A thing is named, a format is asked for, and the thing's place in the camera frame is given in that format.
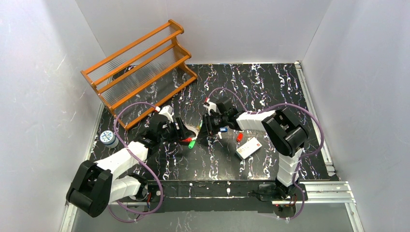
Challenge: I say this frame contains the metal key organizer ring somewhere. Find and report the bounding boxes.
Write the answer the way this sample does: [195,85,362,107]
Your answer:
[179,125,201,150]

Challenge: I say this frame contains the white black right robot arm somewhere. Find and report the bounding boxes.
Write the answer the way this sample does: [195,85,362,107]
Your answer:
[199,98,309,195]

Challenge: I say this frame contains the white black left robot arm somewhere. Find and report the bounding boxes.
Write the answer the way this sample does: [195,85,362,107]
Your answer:
[66,115,197,218]

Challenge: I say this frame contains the red tag key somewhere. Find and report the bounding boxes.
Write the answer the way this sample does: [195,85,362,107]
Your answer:
[236,132,243,143]

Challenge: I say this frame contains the white card box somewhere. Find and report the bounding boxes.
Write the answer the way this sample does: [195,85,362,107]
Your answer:
[235,137,262,160]

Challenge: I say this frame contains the white blue tape roll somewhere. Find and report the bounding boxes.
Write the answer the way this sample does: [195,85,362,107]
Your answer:
[99,130,119,149]

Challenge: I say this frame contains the orange wooden shelf rack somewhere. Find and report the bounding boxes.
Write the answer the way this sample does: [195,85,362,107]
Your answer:
[81,19,197,130]

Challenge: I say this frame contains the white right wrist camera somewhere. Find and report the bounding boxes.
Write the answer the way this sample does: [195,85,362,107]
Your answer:
[203,98,219,114]

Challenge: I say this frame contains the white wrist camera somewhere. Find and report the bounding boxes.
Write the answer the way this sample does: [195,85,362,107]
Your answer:
[203,98,219,114]
[159,105,174,122]

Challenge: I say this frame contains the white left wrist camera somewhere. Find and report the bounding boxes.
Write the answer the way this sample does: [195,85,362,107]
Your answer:
[159,105,174,122]

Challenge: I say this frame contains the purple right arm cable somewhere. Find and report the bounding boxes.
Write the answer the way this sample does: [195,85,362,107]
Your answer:
[206,87,325,221]

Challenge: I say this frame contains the aluminium front rail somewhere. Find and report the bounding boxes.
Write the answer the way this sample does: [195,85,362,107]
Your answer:
[65,181,357,205]

